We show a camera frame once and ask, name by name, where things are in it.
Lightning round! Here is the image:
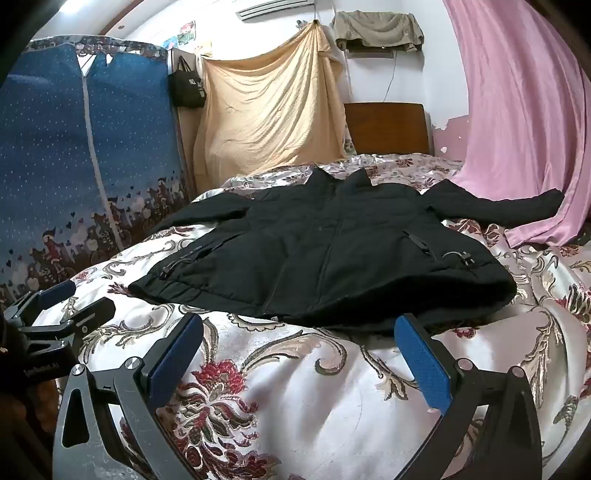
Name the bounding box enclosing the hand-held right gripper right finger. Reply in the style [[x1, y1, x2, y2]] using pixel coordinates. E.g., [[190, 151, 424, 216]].
[[393, 313, 543, 480]]

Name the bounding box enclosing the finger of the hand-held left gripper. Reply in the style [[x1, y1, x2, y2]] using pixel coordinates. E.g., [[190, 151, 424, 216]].
[[4, 281, 77, 324], [18, 298, 116, 342]]

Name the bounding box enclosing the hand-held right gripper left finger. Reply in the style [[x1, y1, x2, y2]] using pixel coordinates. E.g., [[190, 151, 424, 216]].
[[53, 313, 205, 480]]

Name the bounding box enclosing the black jacket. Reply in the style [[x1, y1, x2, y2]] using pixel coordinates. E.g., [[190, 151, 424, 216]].
[[128, 165, 565, 335]]

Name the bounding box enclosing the floral satin bedspread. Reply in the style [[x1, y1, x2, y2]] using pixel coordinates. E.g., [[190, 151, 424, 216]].
[[28, 153, 591, 480]]

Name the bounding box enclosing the blue fabric wardrobe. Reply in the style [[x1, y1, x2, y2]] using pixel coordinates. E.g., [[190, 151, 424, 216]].
[[0, 36, 195, 305]]

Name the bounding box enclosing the wooden cabinet side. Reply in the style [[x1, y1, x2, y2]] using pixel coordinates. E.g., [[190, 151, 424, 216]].
[[167, 48, 198, 195]]

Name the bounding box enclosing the wooden headboard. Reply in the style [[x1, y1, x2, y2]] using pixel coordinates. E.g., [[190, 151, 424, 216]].
[[344, 102, 432, 156]]

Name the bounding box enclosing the black tote bag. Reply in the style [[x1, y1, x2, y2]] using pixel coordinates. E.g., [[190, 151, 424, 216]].
[[172, 56, 207, 110]]

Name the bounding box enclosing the beige hanging cloth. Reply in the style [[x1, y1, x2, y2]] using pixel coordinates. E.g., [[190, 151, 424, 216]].
[[192, 21, 349, 197]]

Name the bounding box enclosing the pink curtain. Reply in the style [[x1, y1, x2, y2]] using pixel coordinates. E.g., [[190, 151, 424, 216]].
[[442, 0, 591, 250]]

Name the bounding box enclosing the olive cloth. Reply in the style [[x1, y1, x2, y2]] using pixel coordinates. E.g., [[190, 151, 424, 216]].
[[333, 10, 424, 52]]

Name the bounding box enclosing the white air conditioner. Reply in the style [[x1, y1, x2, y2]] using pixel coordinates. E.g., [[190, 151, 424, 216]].
[[235, 0, 317, 21]]

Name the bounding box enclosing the thin wall cable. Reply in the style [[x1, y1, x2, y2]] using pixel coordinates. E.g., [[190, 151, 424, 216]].
[[381, 48, 399, 103]]

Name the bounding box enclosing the colourful wall picture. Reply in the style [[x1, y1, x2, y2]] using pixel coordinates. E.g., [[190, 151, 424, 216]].
[[173, 21, 199, 47]]

